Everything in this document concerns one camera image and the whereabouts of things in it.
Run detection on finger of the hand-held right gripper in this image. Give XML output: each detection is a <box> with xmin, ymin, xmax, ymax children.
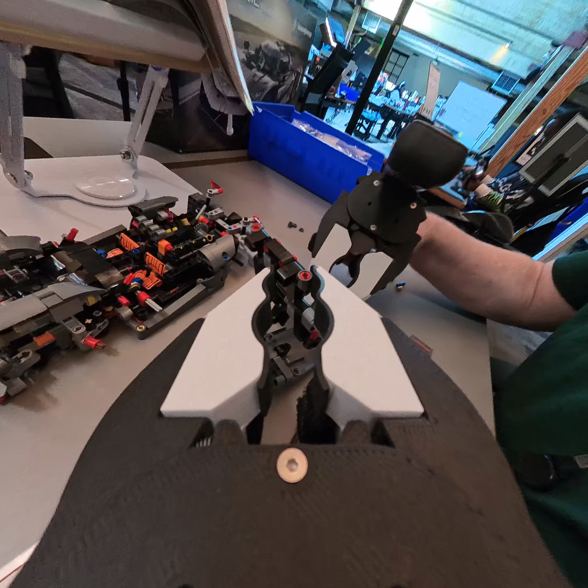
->
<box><xmin>345</xmin><ymin>250</ymin><xmax>395</xmax><ymax>301</ymax></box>
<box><xmin>310</xmin><ymin>223</ymin><xmax>358</xmax><ymax>272</ymax></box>

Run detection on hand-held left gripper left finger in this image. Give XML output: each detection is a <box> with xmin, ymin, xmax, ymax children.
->
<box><xmin>159</xmin><ymin>266</ymin><xmax>274</xmax><ymax>444</ymax></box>

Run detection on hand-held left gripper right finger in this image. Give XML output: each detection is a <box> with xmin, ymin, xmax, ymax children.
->
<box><xmin>296</xmin><ymin>265</ymin><xmax>425</xmax><ymax>444</ymax></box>

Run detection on black grey lego frame assembly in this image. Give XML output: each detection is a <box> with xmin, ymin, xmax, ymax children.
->
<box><xmin>263</xmin><ymin>238</ymin><xmax>326</xmax><ymax>387</ymax></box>

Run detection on person's right forearm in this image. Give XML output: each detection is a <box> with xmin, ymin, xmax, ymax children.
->
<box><xmin>408</xmin><ymin>212</ymin><xmax>577</xmax><ymax>330</ymax></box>

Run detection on large lego car chassis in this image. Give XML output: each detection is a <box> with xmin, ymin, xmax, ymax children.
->
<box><xmin>0</xmin><ymin>181</ymin><xmax>281</xmax><ymax>405</ymax></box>

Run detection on lego instruction book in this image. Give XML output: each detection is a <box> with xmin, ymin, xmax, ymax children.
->
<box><xmin>0</xmin><ymin>0</ymin><xmax>254</xmax><ymax>115</ymax></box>

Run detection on clear plastic bags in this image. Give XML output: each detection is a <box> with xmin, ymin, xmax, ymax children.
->
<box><xmin>292</xmin><ymin>117</ymin><xmax>374</xmax><ymax>161</ymax></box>

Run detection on blue plastic bin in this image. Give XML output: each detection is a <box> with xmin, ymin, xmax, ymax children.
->
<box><xmin>248</xmin><ymin>102</ymin><xmax>386</xmax><ymax>204</ymax></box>

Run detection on white board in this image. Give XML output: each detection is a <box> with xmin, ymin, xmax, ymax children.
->
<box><xmin>434</xmin><ymin>80</ymin><xmax>508</xmax><ymax>148</ymax></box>

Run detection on dark printed box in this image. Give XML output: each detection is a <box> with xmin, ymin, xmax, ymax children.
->
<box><xmin>147</xmin><ymin>0</ymin><xmax>322</xmax><ymax>152</ymax></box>

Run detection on white book stand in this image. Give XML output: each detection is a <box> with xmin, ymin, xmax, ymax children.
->
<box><xmin>0</xmin><ymin>9</ymin><xmax>209</xmax><ymax>230</ymax></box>

